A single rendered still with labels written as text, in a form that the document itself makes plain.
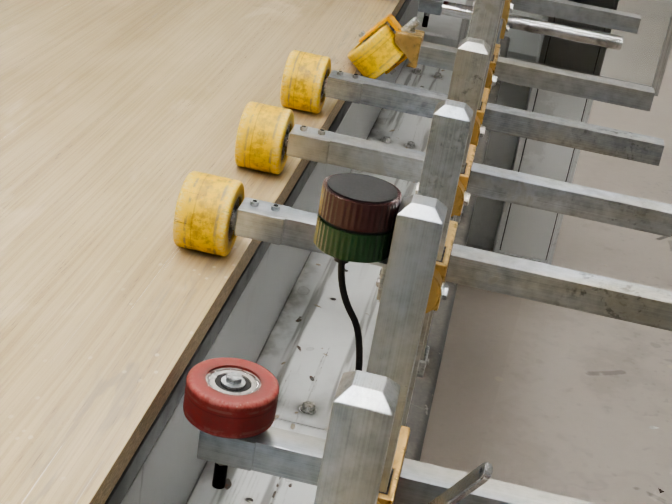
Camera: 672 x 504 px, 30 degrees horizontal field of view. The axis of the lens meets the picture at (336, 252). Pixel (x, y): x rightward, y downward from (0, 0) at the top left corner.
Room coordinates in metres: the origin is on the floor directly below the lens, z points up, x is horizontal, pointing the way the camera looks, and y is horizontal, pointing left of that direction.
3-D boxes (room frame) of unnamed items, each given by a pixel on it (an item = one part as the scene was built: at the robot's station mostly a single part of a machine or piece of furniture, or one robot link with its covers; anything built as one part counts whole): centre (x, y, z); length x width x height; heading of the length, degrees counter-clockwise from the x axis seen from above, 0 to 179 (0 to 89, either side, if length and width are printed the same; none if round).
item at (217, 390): (0.92, 0.07, 0.85); 0.08 x 0.08 x 0.11
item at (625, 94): (1.89, -0.26, 0.95); 0.36 x 0.03 x 0.03; 84
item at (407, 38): (1.92, -0.03, 0.95); 0.10 x 0.04 x 0.10; 84
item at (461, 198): (1.39, -0.11, 0.95); 0.13 x 0.06 x 0.05; 174
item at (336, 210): (0.87, -0.01, 1.11); 0.06 x 0.06 x 0.02
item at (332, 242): (0.87, -0.01, 1.08); 0.06 x 0.06 x 0.02
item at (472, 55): (1.37, -0.11, 0.88); 0.03 x 0.03 x 0.48; 84
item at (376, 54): (1.92, -0.01, 0.93); 0.09 x 0.08 x 0.09; 84
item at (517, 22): (2.64, -0.30, 0.84); 0.43 x 0.03 x 0.04; 84
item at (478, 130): (1.64, -0.14, 0.95); 0.13 x 0.06 x 0.05; 174
